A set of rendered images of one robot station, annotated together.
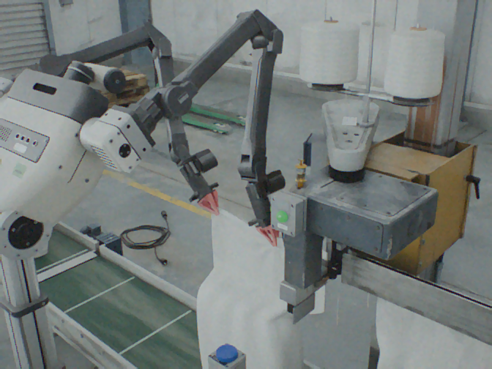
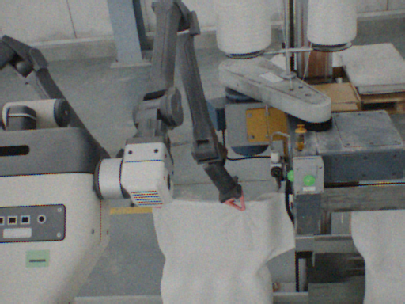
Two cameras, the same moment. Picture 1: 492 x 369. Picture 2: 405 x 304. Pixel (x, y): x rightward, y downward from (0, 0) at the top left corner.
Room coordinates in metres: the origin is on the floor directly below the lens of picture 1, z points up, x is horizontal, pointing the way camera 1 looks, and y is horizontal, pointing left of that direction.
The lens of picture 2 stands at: (0.46, 0.73, 2.00)
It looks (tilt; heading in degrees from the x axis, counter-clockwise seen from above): 29 degrees down; 325
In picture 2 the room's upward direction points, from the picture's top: 7 degrees counter-clockwise
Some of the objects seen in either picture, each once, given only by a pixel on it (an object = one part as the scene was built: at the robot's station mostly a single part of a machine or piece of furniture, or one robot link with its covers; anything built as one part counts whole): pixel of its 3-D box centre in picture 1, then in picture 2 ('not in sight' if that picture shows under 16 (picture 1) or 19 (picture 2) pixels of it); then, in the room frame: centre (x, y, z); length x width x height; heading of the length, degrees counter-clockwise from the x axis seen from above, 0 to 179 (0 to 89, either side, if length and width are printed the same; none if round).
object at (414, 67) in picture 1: (414, 61); (331, 12); (1.40, -0.43, 1.61); 0.15 x 0.14 x 0.17; 47
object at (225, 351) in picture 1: (226, 354); not in sight; (1.22, 0.06, 0.84); 0.06 x 0.06 x 0.02
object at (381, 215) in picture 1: (359, 231); (342, 166); (1.23, -0.28, 1.21); 0.30 x 0.25 x 0.30; 47
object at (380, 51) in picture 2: not in sight; (364, 56); (3.16, -3.13, 0.32); 0.68 x 0.45 x 0.15; 47
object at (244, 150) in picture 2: not in sight; (247, 119); (1.69, -0.33, 1.21); 0.15 x 0.15 x 0.25
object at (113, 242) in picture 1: (97, 240); not in sight; (2.79, 0.86, 0.35); 0.30 x 0.15 x 0.15; 47
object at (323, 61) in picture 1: (329, 52); (242, 20); (1.57, -0.24, 1.61); 0.17 x 0.17 x 0.17
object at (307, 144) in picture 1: (315, 154); (221, 115); (1.72, -0.24, 1.25); 0.10 x 0.08 x 0.12; 162
